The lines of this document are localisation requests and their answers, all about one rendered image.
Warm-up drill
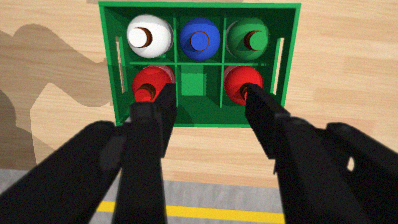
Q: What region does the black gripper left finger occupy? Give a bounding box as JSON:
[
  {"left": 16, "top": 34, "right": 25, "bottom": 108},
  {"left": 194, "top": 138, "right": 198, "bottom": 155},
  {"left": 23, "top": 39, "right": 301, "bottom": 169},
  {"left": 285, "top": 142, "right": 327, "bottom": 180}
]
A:
[{"left": 0, "top": 83, "right": 177, "bottom": 224}]

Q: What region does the blue bottle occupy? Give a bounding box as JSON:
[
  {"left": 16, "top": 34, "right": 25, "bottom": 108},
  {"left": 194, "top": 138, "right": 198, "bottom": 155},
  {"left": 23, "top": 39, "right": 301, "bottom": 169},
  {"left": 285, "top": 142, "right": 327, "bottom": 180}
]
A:
[{"left": 179, "top": 17, "right": 220, "bottom": 61}]

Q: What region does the green crate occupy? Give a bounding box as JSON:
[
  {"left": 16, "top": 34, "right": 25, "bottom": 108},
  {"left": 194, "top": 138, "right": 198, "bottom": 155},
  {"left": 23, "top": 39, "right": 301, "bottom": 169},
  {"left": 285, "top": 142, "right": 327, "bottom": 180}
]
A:
[{"left": 112, "top": 1, "right": 302, "bottom": 128}]

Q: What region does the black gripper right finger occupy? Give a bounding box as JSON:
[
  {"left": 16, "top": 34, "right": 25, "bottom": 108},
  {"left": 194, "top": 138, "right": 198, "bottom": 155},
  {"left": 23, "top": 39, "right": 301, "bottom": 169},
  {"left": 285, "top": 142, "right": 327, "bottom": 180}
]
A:
[{"left": 245, "top": 84, "right": 398, "bottom": 224}]

